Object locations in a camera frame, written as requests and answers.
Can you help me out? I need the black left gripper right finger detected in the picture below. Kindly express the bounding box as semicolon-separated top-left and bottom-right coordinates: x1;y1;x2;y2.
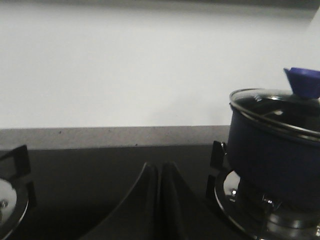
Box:
160;162;250;240

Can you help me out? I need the right gas burner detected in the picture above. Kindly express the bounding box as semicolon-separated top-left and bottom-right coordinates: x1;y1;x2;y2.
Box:
206;141;320;240

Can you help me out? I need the gas burner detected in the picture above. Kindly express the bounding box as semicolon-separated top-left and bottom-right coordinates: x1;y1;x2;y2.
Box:
0;145;35;240
206;141;320;240

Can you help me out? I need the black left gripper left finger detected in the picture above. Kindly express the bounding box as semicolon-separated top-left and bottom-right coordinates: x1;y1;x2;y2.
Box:
81;162;158;240

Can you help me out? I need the left gas burner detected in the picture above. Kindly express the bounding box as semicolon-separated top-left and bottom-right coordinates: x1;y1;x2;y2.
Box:
0;145;35;240

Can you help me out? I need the black glass gas stove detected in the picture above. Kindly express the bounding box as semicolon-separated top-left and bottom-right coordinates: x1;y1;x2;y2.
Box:
0;143;320;240

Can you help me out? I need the glass pot lid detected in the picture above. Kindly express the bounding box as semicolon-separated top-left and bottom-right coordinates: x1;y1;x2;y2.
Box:
229;67;320;141

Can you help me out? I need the blue cooking pot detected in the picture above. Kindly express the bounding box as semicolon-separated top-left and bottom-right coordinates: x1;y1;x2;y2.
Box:
227;109;320;211

